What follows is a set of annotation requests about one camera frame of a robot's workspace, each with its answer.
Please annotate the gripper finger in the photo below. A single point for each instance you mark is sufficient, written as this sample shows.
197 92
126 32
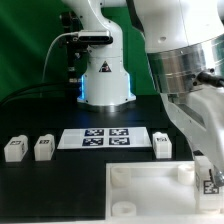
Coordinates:
217 177

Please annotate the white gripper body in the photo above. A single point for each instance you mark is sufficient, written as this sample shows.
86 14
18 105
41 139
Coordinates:
200 117

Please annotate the white square tabletop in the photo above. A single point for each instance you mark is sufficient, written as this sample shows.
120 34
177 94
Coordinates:
153 193

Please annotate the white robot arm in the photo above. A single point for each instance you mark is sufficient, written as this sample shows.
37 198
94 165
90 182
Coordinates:
184 44

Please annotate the white sheet with tags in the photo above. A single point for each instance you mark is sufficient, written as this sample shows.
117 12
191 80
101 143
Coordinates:
126 137

